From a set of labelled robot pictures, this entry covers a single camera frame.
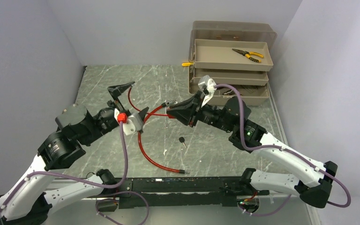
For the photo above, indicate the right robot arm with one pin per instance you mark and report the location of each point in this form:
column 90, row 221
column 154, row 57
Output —
column 308, row 179

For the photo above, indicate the tools in bottom tray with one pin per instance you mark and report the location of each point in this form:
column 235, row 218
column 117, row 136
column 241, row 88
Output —
column 244, row 90

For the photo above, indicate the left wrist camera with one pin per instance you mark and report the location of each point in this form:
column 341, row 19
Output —
column 130, row 124

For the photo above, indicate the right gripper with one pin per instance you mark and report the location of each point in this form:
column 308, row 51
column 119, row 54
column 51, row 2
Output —
column 183, row 111

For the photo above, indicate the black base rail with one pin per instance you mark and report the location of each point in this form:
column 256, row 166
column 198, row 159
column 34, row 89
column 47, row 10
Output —
column 225, row 191

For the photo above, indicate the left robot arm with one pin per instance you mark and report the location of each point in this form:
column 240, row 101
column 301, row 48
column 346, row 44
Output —
column 28, row 201

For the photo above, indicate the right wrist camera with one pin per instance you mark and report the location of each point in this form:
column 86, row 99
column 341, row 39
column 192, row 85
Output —
column 207, row 86

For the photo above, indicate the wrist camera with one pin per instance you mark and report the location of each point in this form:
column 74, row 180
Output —
column 207, row 86
column 130, row 124

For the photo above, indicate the yellow handled pliers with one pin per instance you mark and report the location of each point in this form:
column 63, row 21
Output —
column 252, row 56

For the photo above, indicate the black head car key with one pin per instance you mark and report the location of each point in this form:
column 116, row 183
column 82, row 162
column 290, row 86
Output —
column 182, row 141

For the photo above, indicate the yellow handled screwdriver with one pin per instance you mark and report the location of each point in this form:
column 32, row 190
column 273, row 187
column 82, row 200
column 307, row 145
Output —
column 187, row 64

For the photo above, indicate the beige tiered toolbox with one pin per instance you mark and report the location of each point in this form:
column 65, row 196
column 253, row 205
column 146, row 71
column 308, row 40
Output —
column 210, row 51

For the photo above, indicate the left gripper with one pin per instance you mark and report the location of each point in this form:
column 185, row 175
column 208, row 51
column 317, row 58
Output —
column 116, row 91

